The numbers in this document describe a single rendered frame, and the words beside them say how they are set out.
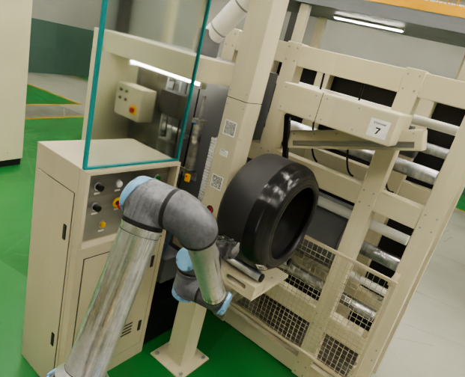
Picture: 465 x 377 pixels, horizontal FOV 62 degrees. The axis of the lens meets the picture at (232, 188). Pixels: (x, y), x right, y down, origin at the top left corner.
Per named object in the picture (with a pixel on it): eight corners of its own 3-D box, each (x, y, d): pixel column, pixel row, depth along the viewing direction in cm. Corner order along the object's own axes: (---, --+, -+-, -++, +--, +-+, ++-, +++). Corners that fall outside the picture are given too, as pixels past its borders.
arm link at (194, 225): (222, 196, 99) (236, 297, 153) (180, 180, 103) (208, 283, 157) (198, 232, 93) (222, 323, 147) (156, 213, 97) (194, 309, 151)
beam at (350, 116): (275, 109, 205) (283, 81, 200) (297, 111, 225) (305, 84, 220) (387, 147, 174) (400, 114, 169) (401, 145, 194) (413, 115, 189)
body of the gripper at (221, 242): (238, 241, 166) (222, 245, 156) (231, 259, 168) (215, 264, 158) (225, 234, 170) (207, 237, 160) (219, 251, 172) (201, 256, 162)
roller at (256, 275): (206, 243, 201) (212, 239, 204) (205, 250, 203) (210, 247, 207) (260, 277, 183) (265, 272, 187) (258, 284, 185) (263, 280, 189)
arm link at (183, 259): (171, 266, 149) (177, 242, 147) (192, 261, 159) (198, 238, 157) (189, 277, 144) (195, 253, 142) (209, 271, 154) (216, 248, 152)
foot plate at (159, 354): (150, 354, 243) (150, 351, 243) (180, 335, 265) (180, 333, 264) (180, 381, 230) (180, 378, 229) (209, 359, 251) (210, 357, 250)
